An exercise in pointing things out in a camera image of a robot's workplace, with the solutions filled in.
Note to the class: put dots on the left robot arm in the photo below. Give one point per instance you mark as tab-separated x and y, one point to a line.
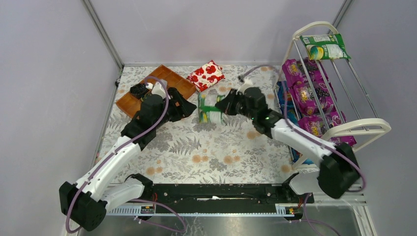
89	199

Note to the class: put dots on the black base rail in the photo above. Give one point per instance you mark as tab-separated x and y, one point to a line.
221	198

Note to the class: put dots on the purple candy bag front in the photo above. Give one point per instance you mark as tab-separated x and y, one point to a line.
308	99

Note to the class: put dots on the purple candy bag carried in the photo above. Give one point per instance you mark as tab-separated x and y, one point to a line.
295	74

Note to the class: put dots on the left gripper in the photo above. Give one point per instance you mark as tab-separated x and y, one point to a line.
177	106

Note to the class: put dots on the red floral folded cloth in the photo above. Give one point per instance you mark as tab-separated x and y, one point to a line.
206	76

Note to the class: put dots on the purple candy bag top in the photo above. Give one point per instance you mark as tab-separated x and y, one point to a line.
315	125

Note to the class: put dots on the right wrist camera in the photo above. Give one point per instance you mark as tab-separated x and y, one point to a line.
247	83

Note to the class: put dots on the upper blue candy bag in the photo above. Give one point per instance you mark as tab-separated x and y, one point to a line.
284	95

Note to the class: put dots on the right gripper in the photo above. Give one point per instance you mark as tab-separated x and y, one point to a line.
230	103

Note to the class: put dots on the green candy bag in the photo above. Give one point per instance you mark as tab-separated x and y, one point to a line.
207	111
324	47

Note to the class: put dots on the lower blue candy bag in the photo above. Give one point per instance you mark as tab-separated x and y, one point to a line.
295	155

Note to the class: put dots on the blue candy bag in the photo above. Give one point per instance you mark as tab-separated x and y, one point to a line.
295	155
284	95

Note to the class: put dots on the white metal shelf rack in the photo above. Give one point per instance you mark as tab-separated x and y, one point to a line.
368	129

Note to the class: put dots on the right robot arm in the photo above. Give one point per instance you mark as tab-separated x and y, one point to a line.
338	168

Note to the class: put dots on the purple candy bag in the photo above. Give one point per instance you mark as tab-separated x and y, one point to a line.
308	99
315	125

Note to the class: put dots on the black rolled cloth left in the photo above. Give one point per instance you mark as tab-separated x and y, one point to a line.
139	91

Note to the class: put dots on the wooden compartment tray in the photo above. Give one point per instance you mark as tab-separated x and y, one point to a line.
130	103

